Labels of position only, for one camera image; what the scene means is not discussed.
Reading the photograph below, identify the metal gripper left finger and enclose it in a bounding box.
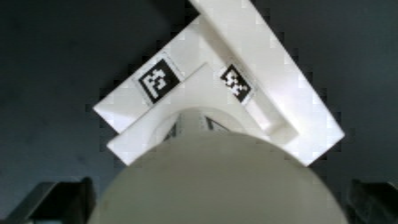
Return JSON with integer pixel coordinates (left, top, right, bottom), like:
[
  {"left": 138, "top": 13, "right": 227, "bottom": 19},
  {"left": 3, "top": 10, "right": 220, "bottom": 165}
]
[{"left": 5, "top": 177, "right": 95, "bottom": 224}]

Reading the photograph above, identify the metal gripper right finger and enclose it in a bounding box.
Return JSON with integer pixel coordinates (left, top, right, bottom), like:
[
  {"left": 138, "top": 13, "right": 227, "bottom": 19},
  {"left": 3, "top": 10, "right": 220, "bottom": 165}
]
[{"left": 346, "top": 179, "right": 398, "bottom": 224}]

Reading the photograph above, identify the white lamp bulb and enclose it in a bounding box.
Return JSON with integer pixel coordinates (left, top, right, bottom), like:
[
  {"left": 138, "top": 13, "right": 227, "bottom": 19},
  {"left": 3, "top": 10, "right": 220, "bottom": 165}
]
[{"left": 86, "top": 109, "right": 347, "bottom": 224}]

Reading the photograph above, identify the white lamp base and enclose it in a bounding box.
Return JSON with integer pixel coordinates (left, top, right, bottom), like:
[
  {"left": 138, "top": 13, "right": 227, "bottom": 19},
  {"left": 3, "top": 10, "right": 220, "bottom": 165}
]
[{"left": 92, "top": 14, "right": 346, "bottom": 167}]

